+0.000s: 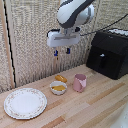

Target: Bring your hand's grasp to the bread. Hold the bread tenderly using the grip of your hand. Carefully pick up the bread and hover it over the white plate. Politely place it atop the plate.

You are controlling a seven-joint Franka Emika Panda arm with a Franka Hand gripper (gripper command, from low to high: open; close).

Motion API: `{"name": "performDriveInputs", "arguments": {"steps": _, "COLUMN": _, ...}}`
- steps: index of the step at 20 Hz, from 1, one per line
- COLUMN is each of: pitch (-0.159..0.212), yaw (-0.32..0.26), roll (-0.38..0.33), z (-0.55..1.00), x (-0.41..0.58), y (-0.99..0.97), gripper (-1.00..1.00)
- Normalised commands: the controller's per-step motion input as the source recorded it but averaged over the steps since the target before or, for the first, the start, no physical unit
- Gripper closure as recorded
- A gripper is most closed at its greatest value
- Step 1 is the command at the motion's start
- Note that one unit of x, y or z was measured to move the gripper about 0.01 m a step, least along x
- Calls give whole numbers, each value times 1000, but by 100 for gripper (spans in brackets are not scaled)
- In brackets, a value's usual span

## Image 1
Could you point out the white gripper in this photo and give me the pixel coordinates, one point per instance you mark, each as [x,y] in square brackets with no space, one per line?
[63,38]

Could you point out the black toaster box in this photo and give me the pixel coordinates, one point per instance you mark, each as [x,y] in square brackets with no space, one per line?
[108,53]

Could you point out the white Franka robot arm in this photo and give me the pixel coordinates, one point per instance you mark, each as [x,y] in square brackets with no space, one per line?
[74,12]

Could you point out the white floral-rimmed plate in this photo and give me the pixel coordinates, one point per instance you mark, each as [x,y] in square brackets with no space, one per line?
[25,103]

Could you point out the golden bread roll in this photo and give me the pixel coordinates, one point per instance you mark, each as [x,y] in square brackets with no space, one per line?
[61,78]

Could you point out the yellow food in bowl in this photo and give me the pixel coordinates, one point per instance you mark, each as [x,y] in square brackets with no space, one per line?
[58,88]

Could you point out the pink mug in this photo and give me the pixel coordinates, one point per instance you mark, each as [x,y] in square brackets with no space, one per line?
[79,83]

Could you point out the small white bowl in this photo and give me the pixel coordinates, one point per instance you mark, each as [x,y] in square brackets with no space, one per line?
[58,88]

